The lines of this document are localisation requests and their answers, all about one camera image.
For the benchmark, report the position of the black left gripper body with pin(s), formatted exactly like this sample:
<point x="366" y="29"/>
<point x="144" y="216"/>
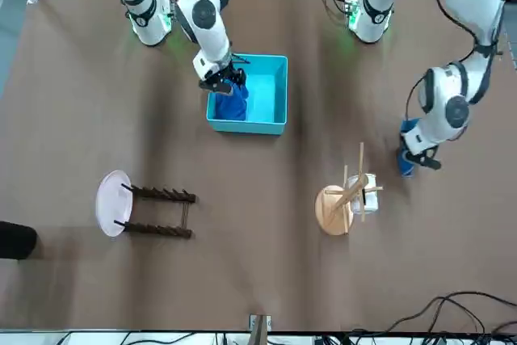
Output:
<point x="420" y="156"/>

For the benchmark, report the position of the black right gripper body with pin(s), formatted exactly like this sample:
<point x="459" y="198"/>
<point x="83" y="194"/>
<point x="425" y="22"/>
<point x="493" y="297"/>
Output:
<point x="232" y="71"/>

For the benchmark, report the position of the blue square rag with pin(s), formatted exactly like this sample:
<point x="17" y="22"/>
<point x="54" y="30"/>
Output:
<point x="406" y="169"/>
<point x="232" y="106"/>

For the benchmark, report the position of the white mug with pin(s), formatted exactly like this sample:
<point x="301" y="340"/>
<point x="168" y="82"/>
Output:
<point x="369" y="199"/>

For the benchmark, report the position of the pale round plate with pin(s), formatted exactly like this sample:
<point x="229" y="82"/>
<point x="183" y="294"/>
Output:
<point x="115" y="203"/>

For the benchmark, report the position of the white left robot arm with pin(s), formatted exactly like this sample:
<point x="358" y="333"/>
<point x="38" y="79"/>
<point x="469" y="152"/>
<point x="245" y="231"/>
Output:
<point x="480" y="5"/>

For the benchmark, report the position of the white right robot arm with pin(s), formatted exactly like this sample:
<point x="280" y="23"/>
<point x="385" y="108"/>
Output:
<point x="210" y="34"/>

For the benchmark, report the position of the cyan plastic box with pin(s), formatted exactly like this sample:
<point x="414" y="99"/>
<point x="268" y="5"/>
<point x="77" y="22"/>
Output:
<point x="262" y="127"/>

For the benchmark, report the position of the wooden mug stand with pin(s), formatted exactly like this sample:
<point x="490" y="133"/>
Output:
<point x="333" y="215"/>

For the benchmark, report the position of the dark wooden dish rack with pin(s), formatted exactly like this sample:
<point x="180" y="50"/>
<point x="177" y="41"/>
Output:
<point x="161" y="193"/>

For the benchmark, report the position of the black rounded object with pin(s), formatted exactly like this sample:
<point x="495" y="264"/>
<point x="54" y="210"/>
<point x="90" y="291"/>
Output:
<point x="16" y="240"/>

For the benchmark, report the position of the aluminium camera post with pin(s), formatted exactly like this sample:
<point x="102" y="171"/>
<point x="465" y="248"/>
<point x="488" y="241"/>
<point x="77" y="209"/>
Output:
<point x="260" y="331"/>

